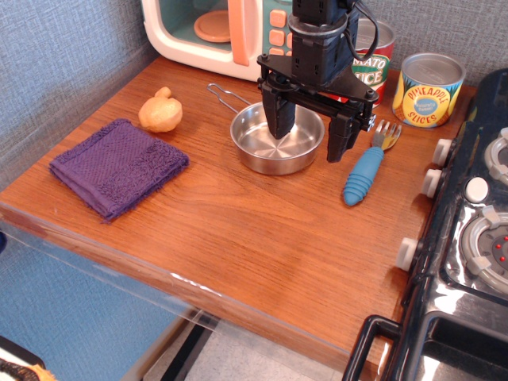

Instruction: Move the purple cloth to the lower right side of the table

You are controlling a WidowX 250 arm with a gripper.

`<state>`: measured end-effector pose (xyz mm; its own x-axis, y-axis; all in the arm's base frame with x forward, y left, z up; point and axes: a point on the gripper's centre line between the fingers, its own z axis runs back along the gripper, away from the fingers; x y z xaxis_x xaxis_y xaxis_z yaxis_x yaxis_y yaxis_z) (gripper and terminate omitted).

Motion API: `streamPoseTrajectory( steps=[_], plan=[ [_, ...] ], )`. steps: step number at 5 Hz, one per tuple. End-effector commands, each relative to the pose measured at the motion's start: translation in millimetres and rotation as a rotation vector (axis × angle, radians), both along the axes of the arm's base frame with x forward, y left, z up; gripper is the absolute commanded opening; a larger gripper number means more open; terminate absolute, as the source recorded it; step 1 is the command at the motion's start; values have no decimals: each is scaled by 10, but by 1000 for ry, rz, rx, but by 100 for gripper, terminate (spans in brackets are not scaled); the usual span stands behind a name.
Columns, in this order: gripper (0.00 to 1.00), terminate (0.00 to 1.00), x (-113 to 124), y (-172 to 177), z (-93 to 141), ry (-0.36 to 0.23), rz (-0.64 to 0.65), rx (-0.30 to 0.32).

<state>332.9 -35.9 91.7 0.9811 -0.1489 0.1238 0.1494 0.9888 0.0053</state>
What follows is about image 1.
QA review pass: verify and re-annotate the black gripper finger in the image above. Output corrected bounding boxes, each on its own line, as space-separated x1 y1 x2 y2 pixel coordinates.
260 84 295 140
327 115 360 163

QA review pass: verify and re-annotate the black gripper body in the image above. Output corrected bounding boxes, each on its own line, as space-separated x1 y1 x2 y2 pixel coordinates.
256 29 380 133

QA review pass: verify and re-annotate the purple cloth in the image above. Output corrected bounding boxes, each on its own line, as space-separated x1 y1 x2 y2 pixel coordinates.
49 119 190 221

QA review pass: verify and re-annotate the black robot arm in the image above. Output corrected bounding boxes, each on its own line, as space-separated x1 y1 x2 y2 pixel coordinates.
257 1 379 163

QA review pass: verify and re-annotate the small silver metal pan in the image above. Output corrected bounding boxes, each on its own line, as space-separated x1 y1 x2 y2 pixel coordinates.
206 83 325 175

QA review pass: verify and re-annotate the tomato juice can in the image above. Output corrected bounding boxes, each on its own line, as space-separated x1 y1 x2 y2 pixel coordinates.
352 17 395 108

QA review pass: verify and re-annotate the pink white toy microwave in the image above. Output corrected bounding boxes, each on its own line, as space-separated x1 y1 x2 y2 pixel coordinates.
141 0 293 81

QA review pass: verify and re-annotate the pineapple slices can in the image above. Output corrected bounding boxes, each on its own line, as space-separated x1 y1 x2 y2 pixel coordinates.
392 52 466 129

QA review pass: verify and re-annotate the black toy stove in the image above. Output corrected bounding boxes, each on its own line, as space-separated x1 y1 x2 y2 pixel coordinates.
344 69 507 380

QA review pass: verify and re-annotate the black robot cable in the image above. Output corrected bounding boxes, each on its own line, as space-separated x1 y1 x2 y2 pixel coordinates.
341 0 381 63

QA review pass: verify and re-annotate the blue handled toy fork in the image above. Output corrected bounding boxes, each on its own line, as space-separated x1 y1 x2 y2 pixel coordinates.
343 120 402 206

